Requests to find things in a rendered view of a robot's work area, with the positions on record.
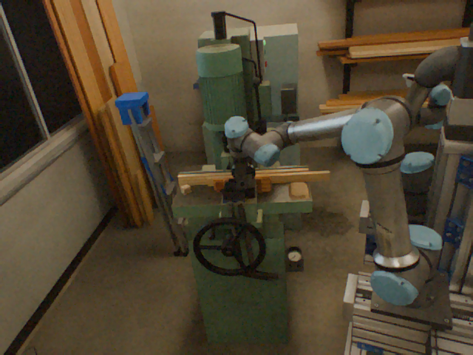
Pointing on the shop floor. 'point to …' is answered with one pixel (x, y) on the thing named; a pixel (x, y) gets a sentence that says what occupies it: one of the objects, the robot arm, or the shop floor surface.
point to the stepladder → (153, 161)
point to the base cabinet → (242, 295)
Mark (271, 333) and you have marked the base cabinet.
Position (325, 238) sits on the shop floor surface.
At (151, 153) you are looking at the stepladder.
